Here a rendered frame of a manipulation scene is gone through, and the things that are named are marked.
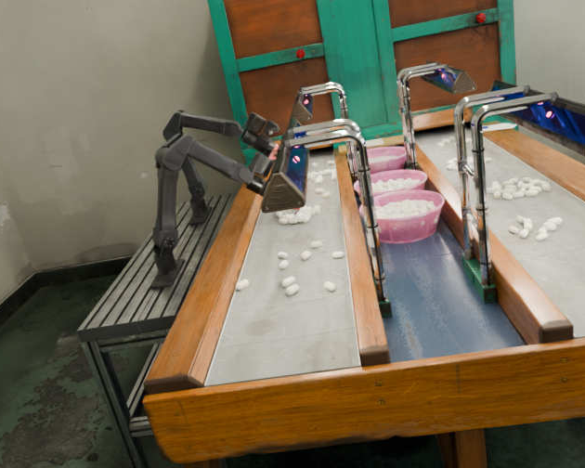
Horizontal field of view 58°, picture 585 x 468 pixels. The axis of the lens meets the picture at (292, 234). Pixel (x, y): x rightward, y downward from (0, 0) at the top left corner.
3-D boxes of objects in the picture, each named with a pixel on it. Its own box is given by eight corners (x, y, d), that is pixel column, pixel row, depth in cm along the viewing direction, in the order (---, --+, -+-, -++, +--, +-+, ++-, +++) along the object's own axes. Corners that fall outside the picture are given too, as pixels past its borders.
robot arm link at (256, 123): (266, 119, 223) (241, 104, 221) (266, 122, 215) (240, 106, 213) (253, 142, 227) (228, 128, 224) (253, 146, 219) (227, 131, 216)
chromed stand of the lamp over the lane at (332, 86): (315, 203, 217) (294, 93, 201) (315, 190, 235) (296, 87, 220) (361, 196, 215) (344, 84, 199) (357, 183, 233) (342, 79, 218)
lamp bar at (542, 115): (590, 160, 89) (590, 117, 86) (482, 109, 147) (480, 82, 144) (640, 151, 88) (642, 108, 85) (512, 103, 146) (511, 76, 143)
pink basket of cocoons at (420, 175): (377, 223, 183) (373, 197, 180) (345, 205, 207) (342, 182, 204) (444, 202, 189) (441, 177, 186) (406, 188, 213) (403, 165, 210)
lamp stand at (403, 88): (413, 188, 212) (400, 72, 197) (406, 175, 231) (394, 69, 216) (461, 179, 210) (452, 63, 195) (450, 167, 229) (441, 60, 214)
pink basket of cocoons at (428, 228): (366, 253, 161) (362, 224, 158) (359, 223, 186) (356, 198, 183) (456, 240, 158) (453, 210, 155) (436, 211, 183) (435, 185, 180)
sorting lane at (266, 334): (206, 395, 102) (203, 385, 101) (276, 167, 271) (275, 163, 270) (362, 374, 99) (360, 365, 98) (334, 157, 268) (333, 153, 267)
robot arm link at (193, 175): (209, 191, 232) (177, 121, 222) (207, 196, 226) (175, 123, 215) (196, 196, 233) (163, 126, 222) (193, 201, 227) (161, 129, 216)
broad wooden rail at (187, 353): (166, 458, 108) (140, 383, 102) (259, 197, 277) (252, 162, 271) (223, 451, 107) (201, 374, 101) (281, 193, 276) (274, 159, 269)
